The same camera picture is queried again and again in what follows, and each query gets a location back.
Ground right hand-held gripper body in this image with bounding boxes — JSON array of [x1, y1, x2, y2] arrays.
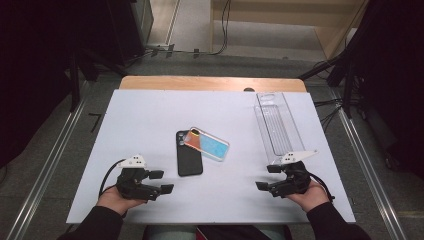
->
[[268, 150, 318, 199]]

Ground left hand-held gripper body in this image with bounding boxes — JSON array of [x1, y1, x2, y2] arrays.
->
[[115, 153, 162, 202]]

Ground black phone case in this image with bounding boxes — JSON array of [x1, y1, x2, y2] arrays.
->
[[175, 129, 204, 177]]

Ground clear plastic rack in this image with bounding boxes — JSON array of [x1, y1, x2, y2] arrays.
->
[[253, 92, 306, 166]]

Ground iridescent blue phone case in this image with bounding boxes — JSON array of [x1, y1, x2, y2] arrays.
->
[[183, 126, 231, 163]]

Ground person's left hand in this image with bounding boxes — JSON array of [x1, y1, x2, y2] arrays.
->
[[96, 184, 148, 216]]

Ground person's right hand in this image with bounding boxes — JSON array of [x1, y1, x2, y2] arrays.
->
[[286, 179, 331, 214]]

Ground white board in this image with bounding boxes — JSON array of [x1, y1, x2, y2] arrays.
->
[[65, 89, 356, 224]]

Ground wooden table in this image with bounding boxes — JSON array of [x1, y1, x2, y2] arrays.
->
[[118, 75, 308, 93]]

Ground black metal stand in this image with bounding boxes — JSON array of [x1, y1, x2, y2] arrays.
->
[[298, 54, 356, 118]]

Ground black cabinet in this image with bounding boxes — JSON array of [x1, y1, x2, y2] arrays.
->
[[76, 0, 155, 67]]

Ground wooden shelf unit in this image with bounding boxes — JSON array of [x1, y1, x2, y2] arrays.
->
[[209, 0, 369, 60]]

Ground left hand-held gripper cable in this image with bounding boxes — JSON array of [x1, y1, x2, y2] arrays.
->
[[98, 159, 126, 198]]

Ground hand-held gripper cable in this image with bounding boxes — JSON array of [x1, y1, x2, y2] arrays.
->
[[308, 172, 336, 203], [98, 159, 126, 198]]

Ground right hand-held gripper cable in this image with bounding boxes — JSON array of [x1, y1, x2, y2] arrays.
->
[[308, 172, 336, 203]]

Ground metal floor rail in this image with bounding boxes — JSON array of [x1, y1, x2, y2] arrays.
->
[[335, 106, 408, 240], [6, 81, 90, 240]]

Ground black floor cables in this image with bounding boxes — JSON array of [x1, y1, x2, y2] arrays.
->
[[313, 98, 345, 133]]

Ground hanging black cables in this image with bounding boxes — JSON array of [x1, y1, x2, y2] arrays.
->
[[213, 0, 233, 56]]

